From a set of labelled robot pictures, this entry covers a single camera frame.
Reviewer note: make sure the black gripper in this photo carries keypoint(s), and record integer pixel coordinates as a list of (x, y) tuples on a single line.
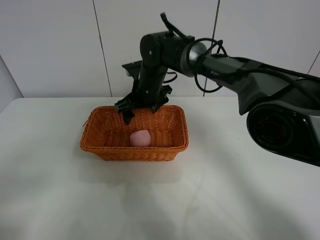
[(147, 91)]

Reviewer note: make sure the pink peach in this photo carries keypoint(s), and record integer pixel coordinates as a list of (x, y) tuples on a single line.
[(141, 138)]

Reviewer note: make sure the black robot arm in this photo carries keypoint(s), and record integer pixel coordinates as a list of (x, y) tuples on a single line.
[(282, 106)]

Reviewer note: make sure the orange woven wicker basket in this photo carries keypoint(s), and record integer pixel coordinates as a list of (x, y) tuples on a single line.
[(108, 136)]

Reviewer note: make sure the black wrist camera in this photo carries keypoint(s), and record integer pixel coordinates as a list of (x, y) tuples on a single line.
[(133, 69)]

